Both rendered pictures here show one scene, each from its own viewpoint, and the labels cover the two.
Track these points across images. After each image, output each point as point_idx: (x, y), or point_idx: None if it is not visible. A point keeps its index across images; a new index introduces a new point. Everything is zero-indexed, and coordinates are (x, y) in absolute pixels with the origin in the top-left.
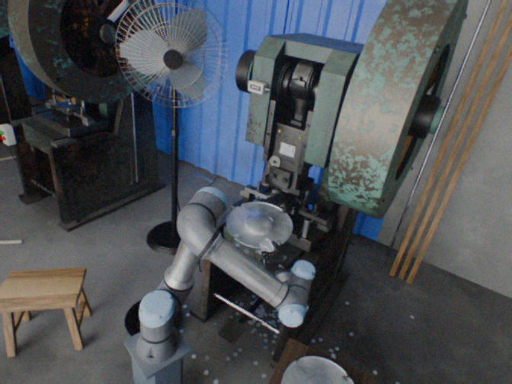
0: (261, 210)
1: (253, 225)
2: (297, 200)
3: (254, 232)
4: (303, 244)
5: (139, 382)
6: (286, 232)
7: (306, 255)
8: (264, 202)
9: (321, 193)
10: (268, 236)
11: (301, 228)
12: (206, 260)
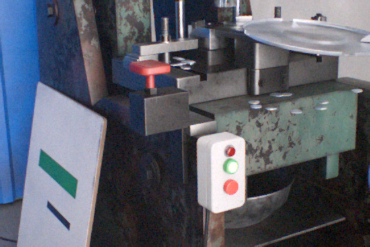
0: (273, 28)
1: (322, 37)
2: (243, 20)
3: (339, 41)
4: (328, 67)
5: None
6: (345, 30)
7: (345, 81)
8: (236, 29)
9: (223, 15)
10: (355, 39)
11: (293, 53)
12: (214, 230)
